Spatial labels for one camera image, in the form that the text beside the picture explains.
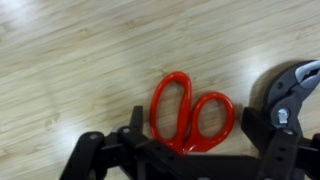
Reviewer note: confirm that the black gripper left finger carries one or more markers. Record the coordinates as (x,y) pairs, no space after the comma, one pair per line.
(90,156)

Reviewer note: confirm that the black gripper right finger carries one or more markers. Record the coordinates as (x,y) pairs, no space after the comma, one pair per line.
(280,156)

